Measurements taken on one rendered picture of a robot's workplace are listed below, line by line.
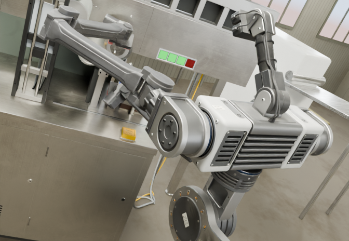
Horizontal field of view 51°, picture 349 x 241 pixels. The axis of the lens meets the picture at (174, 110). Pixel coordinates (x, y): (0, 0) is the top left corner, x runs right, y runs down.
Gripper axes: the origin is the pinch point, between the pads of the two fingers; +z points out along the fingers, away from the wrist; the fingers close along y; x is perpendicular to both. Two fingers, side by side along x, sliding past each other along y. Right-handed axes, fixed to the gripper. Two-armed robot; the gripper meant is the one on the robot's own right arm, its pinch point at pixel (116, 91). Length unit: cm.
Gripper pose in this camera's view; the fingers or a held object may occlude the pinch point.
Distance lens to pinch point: 188.3
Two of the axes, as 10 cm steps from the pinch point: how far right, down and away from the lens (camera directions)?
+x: 2.3, -9.7, 0.9
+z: -2.9, 0.2, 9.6
